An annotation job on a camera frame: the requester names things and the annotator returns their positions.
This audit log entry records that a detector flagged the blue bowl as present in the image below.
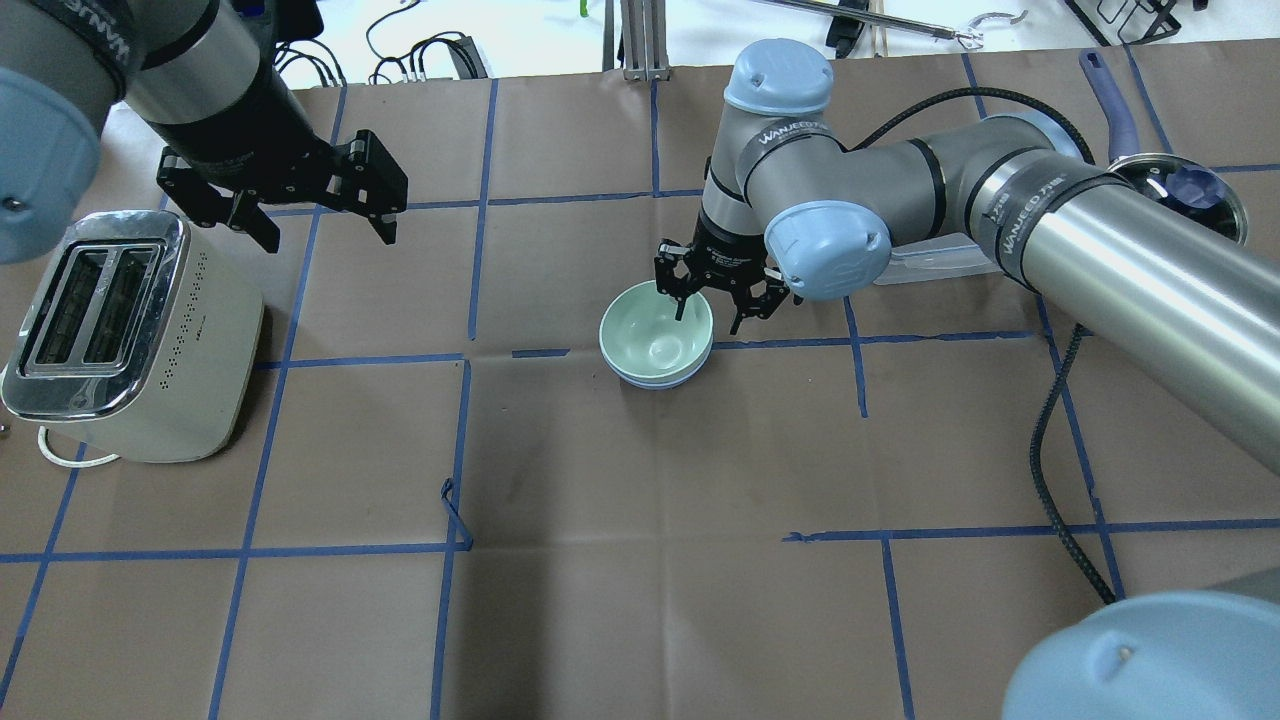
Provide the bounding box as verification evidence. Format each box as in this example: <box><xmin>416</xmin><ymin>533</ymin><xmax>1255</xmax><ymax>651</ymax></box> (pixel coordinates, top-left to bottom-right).
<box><xmin>605</xmin><ymin>357</ymin><xmax>709</xmax><ymax>391</ymax></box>

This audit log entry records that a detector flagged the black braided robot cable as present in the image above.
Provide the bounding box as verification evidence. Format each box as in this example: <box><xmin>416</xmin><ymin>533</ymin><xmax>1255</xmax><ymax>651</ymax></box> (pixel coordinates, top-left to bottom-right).
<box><xmin>850</xmin><ymin>86</ymin><xmax>1119</xmax><ymax>605</ymax></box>

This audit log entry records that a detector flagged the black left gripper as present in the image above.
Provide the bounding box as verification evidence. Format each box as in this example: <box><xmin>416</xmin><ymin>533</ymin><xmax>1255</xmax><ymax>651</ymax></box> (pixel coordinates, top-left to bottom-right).
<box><xmin>156</xmin><ymin>94</ymin><xmax>410</xmax><ymax>254</ymax></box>

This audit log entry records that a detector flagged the white toaster power cord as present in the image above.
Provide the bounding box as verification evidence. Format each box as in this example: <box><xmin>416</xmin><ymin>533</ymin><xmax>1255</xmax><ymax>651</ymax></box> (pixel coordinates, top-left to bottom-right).
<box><xmin>36</xmin><ymin>424</ymin><xmax>123</xmax><ymax>471</ymax></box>

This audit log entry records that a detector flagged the dark blue pot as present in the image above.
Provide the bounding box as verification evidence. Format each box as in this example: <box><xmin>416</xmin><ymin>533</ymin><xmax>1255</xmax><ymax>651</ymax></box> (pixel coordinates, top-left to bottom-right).
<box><xmin>1078</xmin><ymin>49</ymin><xmax>1249</xmax><ymax>246</ymax></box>

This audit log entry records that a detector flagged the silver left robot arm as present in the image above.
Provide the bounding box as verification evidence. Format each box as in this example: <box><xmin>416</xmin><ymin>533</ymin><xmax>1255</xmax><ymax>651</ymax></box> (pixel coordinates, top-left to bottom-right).
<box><xmin>1</xmin><ymin>1</ymin><xmax>408</xmax><ymax>264</ymax></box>

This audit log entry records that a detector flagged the cream and chrome toaster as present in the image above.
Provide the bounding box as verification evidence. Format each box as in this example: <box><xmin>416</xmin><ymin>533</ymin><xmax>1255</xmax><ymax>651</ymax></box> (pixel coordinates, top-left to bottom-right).
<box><xmin>3</xmin><ymin>210</ymin><xmax>265</xmax><ymax>462</ymax></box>

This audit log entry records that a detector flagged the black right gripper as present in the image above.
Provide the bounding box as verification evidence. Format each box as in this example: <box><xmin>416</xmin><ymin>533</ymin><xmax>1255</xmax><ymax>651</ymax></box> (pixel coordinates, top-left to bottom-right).
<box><xmin>654</xmin><ymin>217</ymin><xmax>790</xmax><ymax>336</ymax></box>

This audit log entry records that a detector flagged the clear plastic food container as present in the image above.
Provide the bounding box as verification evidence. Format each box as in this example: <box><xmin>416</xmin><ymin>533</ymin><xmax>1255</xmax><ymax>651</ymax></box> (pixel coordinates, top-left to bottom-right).
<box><xmin>874</xmin><ymin>233</ymin><xmax>1002</xmax><ymax>286</ymax></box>

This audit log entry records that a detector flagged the aluminium frame post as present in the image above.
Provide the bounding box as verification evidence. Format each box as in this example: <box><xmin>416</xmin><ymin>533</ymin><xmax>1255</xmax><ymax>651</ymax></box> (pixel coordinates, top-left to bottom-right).
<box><xmin>602</xmin><ymin>1</ymin><xmax>671</xmax><ymax>82</ymax></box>

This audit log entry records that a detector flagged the green bowl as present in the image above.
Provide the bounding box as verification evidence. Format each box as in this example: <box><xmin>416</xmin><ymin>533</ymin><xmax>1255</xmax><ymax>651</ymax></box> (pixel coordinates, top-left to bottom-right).
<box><xmin>596</xmin><ymin>281</ymin><xmax>714</xmax><ymax>378</ymax></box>

